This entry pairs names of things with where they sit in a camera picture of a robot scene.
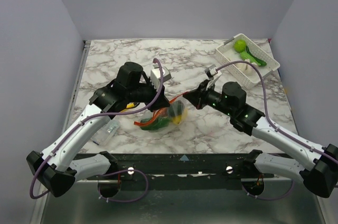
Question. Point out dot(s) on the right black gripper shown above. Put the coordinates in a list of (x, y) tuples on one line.
[(200, 96)]

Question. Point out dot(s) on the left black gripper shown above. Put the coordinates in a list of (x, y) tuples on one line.
[(162, 103)]

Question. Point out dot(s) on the dark green avocado toy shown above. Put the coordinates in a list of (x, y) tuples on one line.
[(176, 109)]

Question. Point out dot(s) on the clear zip bag orange zipper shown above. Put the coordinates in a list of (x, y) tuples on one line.
[(159, 113)]

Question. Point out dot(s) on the white green bok choy toy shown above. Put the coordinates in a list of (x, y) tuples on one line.
[(158, 123)]

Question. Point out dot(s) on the yellow corn toy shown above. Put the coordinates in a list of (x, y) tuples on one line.
[(177, 120)]

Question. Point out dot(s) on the yellow round lemon toy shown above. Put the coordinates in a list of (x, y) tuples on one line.
[(183, 115)]

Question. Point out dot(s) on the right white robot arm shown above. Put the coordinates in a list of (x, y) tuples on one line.
[(312, 164)]

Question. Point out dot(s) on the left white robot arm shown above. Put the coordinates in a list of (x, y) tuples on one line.
[(56, 167)]

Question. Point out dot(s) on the white dumpling toy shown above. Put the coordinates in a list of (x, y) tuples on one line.
[(246, 68)]

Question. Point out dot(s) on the green leafy vegetable toy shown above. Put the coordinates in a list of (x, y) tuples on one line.
[(247, 55)]

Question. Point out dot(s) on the white perforated plastic basket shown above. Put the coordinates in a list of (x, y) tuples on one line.
[(225, 53)]

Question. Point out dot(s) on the green cabbage toy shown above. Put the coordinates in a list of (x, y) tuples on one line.
[(240, 46)]

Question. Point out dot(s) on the clear plastic screw box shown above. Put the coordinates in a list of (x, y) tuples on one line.
[(106, 133)]

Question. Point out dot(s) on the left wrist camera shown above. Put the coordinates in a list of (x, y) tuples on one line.
[(155, 76)]

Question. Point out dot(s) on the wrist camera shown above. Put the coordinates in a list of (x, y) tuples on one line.
[(212, 74), (155, 76)]

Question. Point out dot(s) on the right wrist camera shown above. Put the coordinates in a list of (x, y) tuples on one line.
[(212, 74)]

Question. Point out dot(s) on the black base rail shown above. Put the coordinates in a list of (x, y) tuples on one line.
[(181, 171)]

